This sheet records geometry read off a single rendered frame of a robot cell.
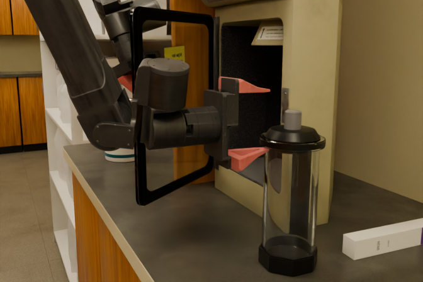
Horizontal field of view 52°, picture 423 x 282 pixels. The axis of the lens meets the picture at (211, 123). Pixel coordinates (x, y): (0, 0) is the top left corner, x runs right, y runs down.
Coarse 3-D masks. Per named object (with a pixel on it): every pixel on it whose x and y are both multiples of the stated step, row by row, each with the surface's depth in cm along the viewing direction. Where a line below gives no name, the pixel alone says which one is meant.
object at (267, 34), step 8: (264, 24) 94; (272, 24) 92; (280, 24) 91; (264, 32) 93; (272, 32) 91; (280, 32) 90; (256, 40) 94; (264, 40) 92; (272, 40) 91; (280, 40) 90
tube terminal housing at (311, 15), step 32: (256, 0) 90; (288, 0) 80; (320, 0) 82; (288, 32) 81; (320, 32) 83; (288, 64) 82; (320, 64) 84; (320, 96) 86; (320, 128) 87; (320, 160) 88; (224, 192) 111; (256, 192) 96; (320, 192) 90; (320, 224) 91
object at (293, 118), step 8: (288, 112) 70; (296, 112) 70; (288, 120) 70; (296, 120) 70; (272, 128) 71; (280, 128) 71; (288, 128) 70; (296, 128) 70; (304, 128) 71; (312, 128) 71; (272, 136) 69; (280, 136) 68; (288, 136) 68; (296, 136) 68; (304, 136) 68; (312, 136) 68
